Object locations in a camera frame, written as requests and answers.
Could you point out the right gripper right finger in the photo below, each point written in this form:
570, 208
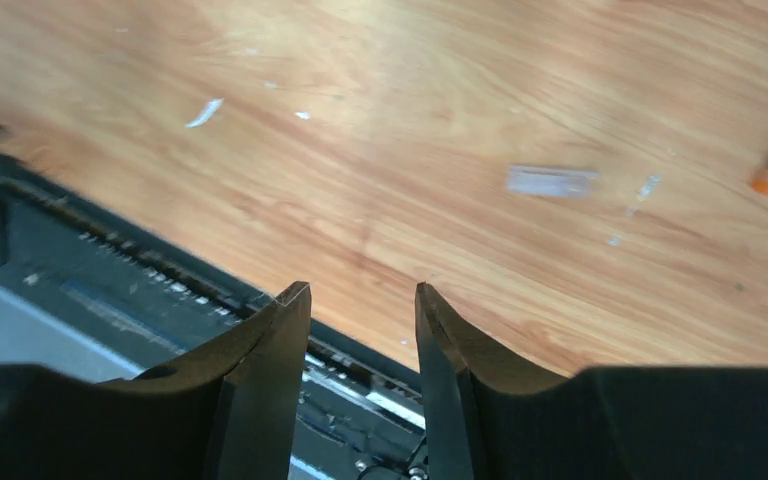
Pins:
492, 414

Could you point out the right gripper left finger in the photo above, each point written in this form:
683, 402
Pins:
224, 410

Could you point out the clear pen cap lower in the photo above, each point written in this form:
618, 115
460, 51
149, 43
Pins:
550, 182

